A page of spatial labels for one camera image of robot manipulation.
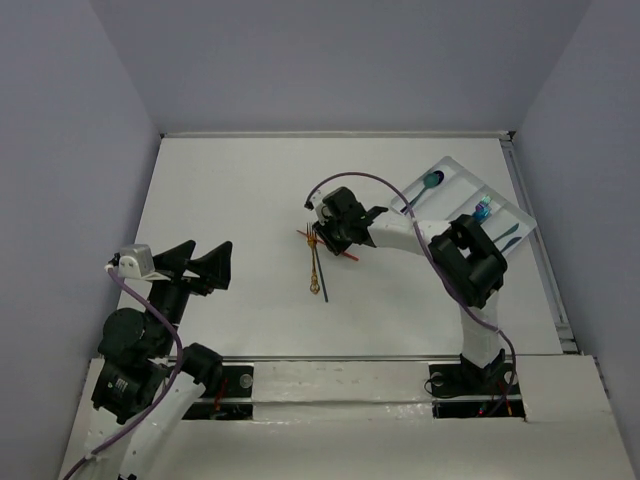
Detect dark blue knife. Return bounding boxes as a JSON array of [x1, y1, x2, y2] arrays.
[[501, 236, 522, 252]]

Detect orange chopstick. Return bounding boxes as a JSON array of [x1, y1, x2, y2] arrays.
[[295, 229, 360, 262]]

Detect white divided cutlery tray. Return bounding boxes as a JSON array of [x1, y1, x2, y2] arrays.
[[388, 156, 537, 259]]

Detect teal plastic knife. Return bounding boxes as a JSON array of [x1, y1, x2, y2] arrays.
[[493, 223, 519, 242]]

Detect teal plastic spoon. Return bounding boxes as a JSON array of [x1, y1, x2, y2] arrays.
[[409, 170, 440, 207]]

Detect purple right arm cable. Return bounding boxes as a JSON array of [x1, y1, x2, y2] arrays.
[[303, 172, 516, 416]]

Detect gold ornate fork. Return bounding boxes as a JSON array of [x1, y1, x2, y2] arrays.
[[306, 223, 321, 295]]

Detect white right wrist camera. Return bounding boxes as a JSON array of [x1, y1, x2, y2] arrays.
[[304, 190, 324, 211]]

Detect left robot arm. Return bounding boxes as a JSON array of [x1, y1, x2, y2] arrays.
[[66, 240, 233, 479]]

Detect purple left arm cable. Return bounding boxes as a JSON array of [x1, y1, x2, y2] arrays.
[[62, 264, 182, 480]]

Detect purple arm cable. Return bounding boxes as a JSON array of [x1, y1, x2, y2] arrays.
[[303, 172, 516, 416], [62, 264, 182, 480]]

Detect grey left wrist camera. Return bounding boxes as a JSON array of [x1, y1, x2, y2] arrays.
[[105, 244, 155, 280]]

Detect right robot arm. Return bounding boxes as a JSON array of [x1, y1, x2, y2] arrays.
[[305, 187, 507, 398]]

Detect iridescent blue fork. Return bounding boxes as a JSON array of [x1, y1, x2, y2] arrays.
[[472, 206, 491, 224]]

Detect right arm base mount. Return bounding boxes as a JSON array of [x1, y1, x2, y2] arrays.
[[423, 362, 526, 419]]

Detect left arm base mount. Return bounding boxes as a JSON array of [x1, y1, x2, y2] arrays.
[[183, 364, 254, 421]]

